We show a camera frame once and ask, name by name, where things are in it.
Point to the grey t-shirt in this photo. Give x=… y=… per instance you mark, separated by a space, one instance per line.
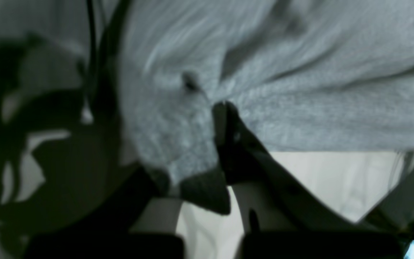
x=305 y=75

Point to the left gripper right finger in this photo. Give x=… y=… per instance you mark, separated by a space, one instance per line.
x=281 y=218

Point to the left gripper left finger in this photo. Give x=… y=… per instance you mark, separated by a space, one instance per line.
x=104 y=233

